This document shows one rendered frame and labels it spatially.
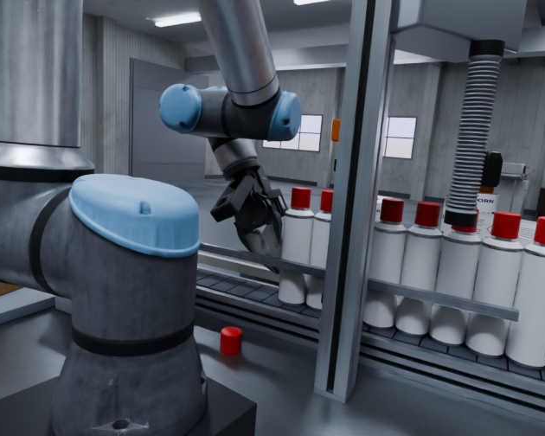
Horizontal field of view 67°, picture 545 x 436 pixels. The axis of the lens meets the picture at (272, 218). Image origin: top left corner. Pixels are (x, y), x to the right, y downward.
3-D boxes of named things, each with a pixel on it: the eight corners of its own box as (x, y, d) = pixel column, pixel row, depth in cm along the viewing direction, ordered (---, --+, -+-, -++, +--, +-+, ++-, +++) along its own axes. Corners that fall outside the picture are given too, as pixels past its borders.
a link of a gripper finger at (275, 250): (304, 262, 78) (285, 217, 78) (290, 270, 72) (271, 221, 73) (290, 267, 79) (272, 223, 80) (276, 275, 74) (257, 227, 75)
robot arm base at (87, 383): (235, 401, 44) (241, 315, 43) (109, 487, 32) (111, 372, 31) (148, 352, 53) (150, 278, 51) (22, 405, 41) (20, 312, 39)
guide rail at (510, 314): (516, 319, 55) (519, 310, 55) (517, 323, 54) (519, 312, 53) (27, 209, 103) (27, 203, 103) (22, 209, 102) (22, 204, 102)
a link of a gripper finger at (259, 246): (290, 267, 79) (272, 223, 80) (276, 275, 74) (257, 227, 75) (277, 272, 81) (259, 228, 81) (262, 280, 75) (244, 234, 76)
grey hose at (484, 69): (476, 224, 51) (504, 47, 47) (474, 228, 48) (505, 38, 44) (445, 220, 53) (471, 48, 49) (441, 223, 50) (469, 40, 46)
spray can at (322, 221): (334, 302, 74) (345, 190, 71) (336, 313, 69) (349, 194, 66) (305, 299, 75) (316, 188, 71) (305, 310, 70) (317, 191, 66)
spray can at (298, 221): (311, 300, 74) (322, 189, 71) (297, 309, 70) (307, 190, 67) (287, 293, 77) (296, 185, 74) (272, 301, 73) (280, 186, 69)
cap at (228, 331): (230, 357, 62) (231, 337, 62) (214, 349, 65) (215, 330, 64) (246, 350, 65) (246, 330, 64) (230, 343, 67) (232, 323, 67)
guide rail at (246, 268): (508, 336, 62) (510, 323, 62) (509, 338, 61) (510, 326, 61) (54, 226, 111) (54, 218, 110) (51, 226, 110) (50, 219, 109)
